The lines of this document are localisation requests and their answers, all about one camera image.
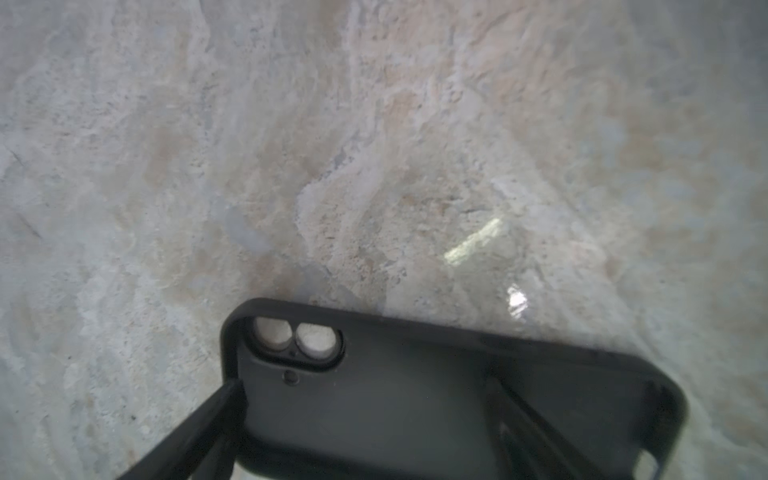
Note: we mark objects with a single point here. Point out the black phone case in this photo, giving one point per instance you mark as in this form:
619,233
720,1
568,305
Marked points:
333,394

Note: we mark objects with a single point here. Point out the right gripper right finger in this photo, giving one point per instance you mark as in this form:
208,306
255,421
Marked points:
525,445

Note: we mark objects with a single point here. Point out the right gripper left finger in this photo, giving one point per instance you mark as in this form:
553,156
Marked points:
204,445

